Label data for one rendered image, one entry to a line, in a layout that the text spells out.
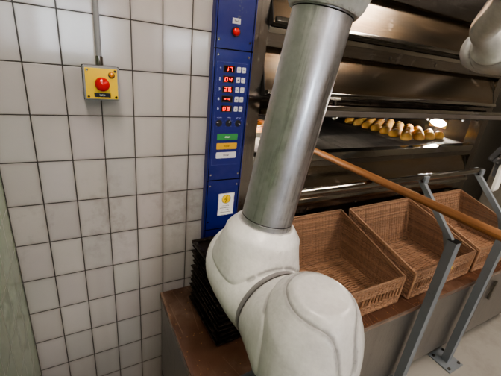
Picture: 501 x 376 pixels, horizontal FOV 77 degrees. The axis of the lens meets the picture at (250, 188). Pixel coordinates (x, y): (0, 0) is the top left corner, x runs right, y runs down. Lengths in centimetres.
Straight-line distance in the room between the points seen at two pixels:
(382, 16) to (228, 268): 143
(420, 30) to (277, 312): 170
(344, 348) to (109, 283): 114
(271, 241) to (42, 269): 101
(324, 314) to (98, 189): 97
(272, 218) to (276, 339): 20
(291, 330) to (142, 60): 96
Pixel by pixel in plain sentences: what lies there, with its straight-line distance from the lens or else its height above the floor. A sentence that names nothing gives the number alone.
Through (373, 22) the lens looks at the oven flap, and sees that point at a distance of 170.
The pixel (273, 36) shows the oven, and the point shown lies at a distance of 136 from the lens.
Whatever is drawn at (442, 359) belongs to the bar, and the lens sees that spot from 249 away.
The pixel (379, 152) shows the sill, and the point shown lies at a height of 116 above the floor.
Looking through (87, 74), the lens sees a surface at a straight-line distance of 109.
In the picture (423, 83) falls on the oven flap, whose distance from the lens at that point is 208.
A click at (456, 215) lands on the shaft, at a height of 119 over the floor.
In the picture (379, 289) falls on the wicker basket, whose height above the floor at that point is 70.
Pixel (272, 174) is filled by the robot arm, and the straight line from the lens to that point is 54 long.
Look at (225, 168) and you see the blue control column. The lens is 133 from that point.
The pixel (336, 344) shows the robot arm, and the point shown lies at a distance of 48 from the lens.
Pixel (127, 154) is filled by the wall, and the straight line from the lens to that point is 123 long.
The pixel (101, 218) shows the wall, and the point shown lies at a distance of 131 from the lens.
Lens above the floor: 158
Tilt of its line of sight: 22 degrees down
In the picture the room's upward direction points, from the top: 7 degrees clockwise
